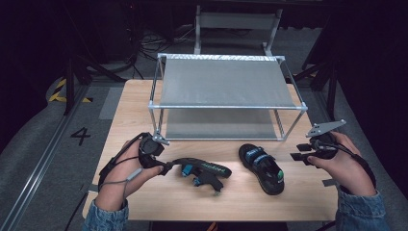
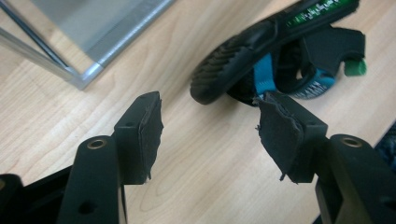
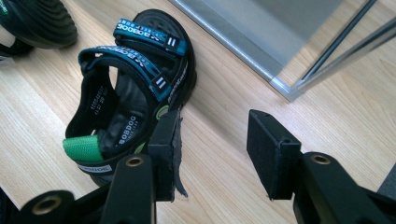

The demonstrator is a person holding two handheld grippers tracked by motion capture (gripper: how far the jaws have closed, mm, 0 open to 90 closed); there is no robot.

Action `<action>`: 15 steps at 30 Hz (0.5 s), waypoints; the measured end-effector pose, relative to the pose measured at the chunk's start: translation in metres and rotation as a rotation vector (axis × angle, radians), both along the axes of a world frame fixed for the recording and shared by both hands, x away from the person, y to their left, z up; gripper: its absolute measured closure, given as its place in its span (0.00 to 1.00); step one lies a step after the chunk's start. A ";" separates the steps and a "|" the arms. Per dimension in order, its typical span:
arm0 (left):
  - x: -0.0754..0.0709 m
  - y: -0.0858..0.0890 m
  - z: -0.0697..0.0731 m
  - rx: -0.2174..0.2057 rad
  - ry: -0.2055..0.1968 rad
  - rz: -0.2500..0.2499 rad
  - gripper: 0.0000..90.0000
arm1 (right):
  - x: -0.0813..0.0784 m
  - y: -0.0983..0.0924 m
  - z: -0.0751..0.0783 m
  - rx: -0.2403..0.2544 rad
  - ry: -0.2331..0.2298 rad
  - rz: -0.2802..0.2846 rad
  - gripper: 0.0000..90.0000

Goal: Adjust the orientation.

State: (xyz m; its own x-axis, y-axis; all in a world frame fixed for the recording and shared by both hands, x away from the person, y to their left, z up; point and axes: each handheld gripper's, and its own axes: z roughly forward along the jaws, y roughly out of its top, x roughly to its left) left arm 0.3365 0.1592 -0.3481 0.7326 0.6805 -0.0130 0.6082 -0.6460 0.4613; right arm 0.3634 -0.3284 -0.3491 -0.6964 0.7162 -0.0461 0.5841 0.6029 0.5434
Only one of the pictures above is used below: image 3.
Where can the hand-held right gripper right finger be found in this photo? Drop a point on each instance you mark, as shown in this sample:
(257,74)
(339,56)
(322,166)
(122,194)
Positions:
(271,155)

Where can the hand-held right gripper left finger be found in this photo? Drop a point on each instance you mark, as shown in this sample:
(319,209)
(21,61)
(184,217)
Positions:
(162,155)

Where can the grey metal-frame shoe rack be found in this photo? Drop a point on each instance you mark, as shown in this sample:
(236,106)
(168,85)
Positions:
(249,31)

